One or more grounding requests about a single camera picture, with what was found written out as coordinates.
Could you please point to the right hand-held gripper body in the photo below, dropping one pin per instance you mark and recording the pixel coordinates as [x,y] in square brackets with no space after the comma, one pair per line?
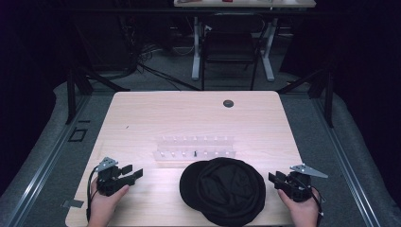
[298,186]

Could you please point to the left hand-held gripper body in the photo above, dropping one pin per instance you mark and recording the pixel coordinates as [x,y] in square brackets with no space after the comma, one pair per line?
[108,183]

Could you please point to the person's left hand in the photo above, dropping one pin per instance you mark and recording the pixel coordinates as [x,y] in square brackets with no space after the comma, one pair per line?
[105,205]

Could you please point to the person's right hand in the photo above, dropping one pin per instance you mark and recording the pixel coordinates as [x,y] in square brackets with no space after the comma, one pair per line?
[301,211]

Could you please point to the grey tape piece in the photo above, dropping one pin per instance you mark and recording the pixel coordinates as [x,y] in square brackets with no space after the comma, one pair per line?
[72,203]

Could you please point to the black hat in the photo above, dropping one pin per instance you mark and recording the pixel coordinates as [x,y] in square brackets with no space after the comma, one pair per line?
[225,192]

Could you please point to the black tape square outline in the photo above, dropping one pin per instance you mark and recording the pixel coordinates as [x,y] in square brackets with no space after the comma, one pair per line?
[70,137]

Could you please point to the clear acrylic rack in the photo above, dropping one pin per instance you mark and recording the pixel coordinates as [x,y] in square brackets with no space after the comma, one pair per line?
[194,149]

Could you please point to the short black tape strip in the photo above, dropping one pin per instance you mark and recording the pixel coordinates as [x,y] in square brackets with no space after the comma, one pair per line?
[84,121]

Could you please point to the grey table grommet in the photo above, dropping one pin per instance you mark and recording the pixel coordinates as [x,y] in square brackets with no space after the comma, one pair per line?
[228,103]

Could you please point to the black metal stand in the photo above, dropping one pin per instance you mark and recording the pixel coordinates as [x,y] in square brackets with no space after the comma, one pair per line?
[72,94]
[328,97]

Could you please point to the black chair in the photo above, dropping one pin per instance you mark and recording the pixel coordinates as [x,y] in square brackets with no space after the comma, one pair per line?
[230,47]

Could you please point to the white-legged desk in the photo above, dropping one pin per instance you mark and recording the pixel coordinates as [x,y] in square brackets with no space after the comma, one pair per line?
[197,47]

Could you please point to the aluminium floor rail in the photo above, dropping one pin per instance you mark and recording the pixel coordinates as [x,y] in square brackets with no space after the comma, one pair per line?
[346,164]
[47,157]

